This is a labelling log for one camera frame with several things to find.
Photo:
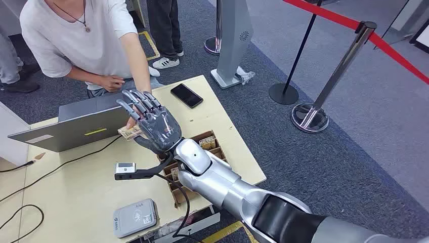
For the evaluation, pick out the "person's right hand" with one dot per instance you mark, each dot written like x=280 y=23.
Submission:
x=112 y=84

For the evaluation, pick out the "person's left hand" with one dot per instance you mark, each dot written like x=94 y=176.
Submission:
x=130 y=121

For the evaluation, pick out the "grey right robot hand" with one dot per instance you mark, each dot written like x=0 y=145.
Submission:
x=159 y=127

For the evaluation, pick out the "autumn tree print ID card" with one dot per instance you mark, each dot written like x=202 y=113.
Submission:
x=129 y=132

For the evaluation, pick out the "person's left forearm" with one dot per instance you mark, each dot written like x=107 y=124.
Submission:
x=139 y=63

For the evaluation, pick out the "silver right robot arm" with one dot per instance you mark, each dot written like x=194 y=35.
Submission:
x=218 y=184

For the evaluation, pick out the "person's right forearm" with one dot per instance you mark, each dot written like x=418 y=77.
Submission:
x=85 y=75

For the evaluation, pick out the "person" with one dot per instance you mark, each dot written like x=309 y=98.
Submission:
x=8 y=63
x=83 y=50
x=164 y=26

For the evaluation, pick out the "hotel key card autumn print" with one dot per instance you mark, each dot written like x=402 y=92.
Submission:
x=207 y=143
x=174 y=172

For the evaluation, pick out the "wooden card holder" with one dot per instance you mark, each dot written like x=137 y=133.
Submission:
x=181 y=198

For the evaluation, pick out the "white card reader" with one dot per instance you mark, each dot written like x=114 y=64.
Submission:
x=134 y=218

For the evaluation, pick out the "yellow laptop label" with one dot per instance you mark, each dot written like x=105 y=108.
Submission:
x=95 y=131

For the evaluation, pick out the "black smartphone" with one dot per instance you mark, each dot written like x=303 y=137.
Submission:
x=186 y=95

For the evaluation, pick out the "yellow floor tape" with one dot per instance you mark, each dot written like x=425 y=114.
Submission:
x=228 y=231
x=152 y=45

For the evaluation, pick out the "grey laptop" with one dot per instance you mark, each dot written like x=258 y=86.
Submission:
x=67 y=130

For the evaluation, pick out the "white laptop sticker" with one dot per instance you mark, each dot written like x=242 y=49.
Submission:
x=39 y=139

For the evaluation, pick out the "crumpled clear plastic bag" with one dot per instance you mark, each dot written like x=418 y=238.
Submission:
x=246 y=76

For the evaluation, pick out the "white cabinet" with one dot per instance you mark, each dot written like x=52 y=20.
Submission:
x=13 y=141

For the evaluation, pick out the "grey kiosk stand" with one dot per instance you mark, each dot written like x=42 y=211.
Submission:
x=234 y=40

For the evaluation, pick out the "red barrier belt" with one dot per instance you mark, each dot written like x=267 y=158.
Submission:
x=335 y=16

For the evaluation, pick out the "black framed board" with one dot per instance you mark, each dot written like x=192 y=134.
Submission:
x=422 y=40

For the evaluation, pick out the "grey display panel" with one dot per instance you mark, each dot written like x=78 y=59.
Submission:
x=412 y=13

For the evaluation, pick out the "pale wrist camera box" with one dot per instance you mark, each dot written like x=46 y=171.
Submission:
x=125 y=167

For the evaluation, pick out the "chrome stanchion post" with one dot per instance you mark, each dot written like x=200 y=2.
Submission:
x=335 y=75
x=211 y=45

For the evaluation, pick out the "white table rail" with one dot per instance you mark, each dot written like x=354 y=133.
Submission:
x=201 y=224

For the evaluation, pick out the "black stanchion post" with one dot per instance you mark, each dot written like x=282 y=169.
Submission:
x=283 y=94

